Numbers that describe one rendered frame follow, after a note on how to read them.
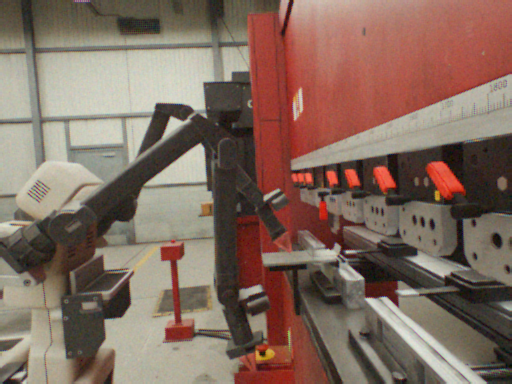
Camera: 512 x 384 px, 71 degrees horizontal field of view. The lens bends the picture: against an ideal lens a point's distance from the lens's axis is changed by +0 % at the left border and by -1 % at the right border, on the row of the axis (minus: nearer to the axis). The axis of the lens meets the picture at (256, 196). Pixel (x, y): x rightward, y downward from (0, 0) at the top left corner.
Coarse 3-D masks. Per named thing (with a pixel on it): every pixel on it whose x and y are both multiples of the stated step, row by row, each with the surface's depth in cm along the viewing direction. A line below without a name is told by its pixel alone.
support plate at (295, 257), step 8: (264, 256) 140; (272, 256) 139; (280, 256) 138; (288, 256) 138; (296, 256) 137; (304, 256) 136; (320, 256) 134; (328, 256) 133; (264, 264) 128; (272, 264) 128; (280, 264) 128; (288, 264) 128; (296, 264) 129
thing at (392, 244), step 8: (384, 240) 139; (392, 240) 138; (400, 240) 137; (384, 248) 135; (392, 248) 132; (400, 248) 132; (408, 248) 132; (416, 248) 132; (392, 256) 132; (400, 256) 132
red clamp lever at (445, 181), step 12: (432, 168) 47; (444, 168) 46; (432, 180) 47; (444, 180) 45; (456, 180) 44; (444, 192) 44; (456, 192) 43; (456, 204) 42; (468, 204) 41; (456, 216) 41; (468, 216) 41; (480, 216) 41
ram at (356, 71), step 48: (336, 0) 99; (384, 0) 68; (432, 0) 51; (480, 0) 41; (288, 48) 198; (336, 48) 103; (384, 48) 69; (432, 48) 52; (480, 48) 42; (288, 96) 212; (336, 96) 106; (384, 96) 71; (432, 96) 53; (384, 144) 72; (432, 144) 54
